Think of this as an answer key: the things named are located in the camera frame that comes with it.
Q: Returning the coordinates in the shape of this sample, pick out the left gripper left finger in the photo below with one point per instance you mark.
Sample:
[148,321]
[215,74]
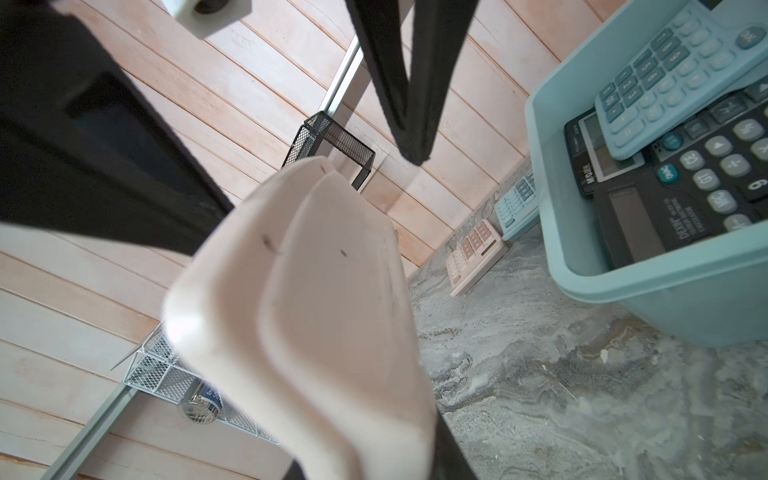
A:
[294,472]

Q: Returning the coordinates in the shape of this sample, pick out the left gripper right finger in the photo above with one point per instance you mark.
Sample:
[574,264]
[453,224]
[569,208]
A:
[449,463]

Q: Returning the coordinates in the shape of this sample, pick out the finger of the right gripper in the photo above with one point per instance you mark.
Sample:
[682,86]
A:
[412,97]

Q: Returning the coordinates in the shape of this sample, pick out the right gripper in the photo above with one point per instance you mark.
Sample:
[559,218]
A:
[83,151]

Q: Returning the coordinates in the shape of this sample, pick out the upturned pink calculator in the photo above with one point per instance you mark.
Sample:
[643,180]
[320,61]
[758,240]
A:
[297,310]

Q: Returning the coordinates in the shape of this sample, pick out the small pink calculator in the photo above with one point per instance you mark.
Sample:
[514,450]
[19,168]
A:
[474,256]

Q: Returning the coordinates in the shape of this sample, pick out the large black desk calculator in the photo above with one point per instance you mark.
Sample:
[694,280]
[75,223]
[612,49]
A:
[591,162]

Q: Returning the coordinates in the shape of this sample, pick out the upturned light blue calculator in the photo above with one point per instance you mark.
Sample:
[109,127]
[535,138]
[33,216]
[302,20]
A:
[707,49]

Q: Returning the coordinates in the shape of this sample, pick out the mint green storage box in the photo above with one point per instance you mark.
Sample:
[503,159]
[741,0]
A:
[712,293]

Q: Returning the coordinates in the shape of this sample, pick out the small teal calculator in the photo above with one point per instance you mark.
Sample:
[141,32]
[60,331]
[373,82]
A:
[517,210]

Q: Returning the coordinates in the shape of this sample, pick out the black mesh basket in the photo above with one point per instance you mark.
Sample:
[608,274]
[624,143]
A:
[321,135]

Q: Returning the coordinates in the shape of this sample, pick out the white wire shelf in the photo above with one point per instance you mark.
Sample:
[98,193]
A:
[154,368]

